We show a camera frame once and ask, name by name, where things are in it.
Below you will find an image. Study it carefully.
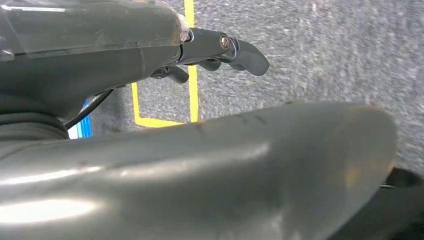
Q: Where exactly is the blue metal shelf rack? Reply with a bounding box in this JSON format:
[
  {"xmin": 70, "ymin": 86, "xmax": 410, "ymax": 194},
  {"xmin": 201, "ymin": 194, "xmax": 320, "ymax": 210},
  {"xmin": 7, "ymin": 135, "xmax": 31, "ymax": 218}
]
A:
[{"xmin": 67, "ymin": 99, "xmax": 94, "ymax": 140}]

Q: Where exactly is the yellow floor tape square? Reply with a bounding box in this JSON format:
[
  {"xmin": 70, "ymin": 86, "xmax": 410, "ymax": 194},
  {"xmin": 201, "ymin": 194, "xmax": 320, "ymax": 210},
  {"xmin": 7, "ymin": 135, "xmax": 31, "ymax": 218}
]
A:
[{"xmin": 131, "ymin": 0, "xmax": 200, "ymax": 129}]

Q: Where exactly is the black robot leg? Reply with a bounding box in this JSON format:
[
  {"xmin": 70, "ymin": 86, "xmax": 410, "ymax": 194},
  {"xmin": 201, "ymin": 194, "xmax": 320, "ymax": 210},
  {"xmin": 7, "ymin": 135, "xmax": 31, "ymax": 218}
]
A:
[{"xmin": 329, "ymin": 167, "xmax": 424, "ymax": 240}]

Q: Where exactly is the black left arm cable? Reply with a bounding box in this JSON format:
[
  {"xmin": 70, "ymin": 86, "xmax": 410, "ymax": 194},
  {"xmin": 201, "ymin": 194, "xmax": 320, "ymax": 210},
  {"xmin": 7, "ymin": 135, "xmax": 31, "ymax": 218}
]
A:
[{"xmin": 63, "ymin": 88, "xmax": 115, "ymax": 131}]

